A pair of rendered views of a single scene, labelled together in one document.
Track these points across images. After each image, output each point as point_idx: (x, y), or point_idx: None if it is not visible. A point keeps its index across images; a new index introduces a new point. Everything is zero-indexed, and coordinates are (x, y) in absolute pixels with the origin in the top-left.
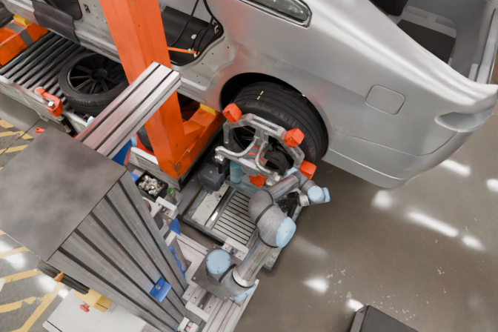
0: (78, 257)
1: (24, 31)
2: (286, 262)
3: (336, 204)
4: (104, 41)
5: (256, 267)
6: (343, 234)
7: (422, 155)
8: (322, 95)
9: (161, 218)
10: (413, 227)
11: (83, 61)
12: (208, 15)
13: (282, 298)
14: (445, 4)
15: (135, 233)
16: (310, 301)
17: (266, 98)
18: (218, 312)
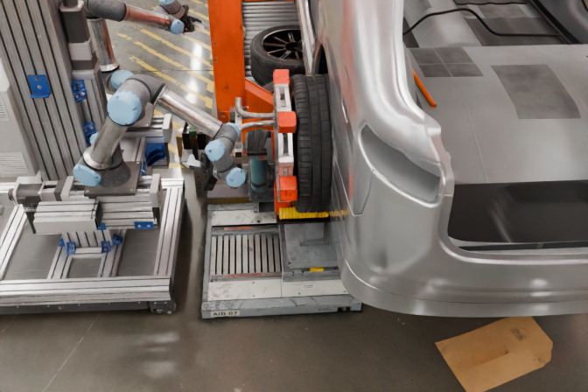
0: None
1: None
2: (225, 332)
3: (355, 353)
4: (302, 2)
5: (97, 141)
6: (314, 382)
7: (356, 214)
8: (332, 83)
9: (85, 35)
10: None
11: (299, 32)
12: (426, 40)
13: (175, 349)
14: None
15: None
16: (189, 382)
17: (311, 78)
18: (76, 205)
